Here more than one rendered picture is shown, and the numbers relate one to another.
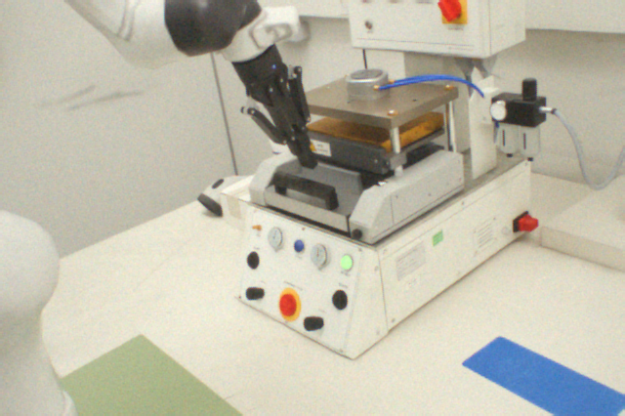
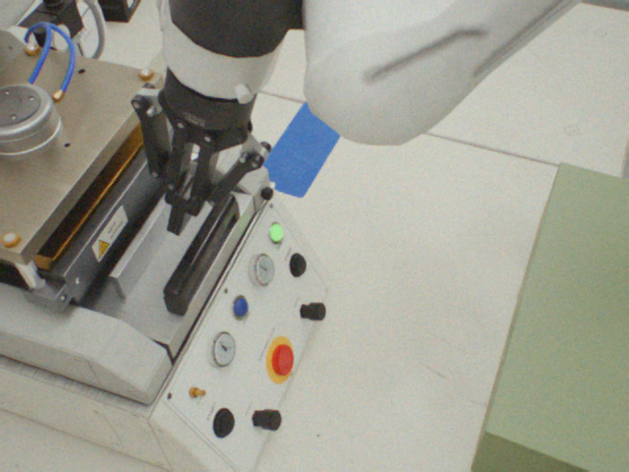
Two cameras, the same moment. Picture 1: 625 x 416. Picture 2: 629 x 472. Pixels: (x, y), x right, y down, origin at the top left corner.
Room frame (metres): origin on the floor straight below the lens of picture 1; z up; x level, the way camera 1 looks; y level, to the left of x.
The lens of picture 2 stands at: (1.24, 0.48, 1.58)
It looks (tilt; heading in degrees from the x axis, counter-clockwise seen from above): 50 degrees down; 241
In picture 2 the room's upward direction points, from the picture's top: 3 degrees counter-clockwise
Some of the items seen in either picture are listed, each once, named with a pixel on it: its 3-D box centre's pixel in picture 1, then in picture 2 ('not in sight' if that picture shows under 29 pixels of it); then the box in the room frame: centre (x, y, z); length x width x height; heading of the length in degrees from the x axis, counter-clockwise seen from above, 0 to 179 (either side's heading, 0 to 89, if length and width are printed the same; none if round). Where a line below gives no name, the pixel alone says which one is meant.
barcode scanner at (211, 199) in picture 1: (234, 188); not in sight; (1.66, 0.19, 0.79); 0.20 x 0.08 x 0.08; 126
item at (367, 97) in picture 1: (389, 103); (19, 133); (1.24, -0.17, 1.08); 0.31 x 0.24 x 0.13; 39
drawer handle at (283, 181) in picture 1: (304, 189); (203, 250); (1.12, 0.01, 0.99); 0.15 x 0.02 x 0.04; 39
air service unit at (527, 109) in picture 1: (515, 120); (57, 41); (1.14, -0.37, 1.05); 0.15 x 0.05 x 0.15; 39
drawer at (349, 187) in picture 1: (359, 172); (100, 231); (1.20, -0.10, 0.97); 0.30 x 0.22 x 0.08; 129
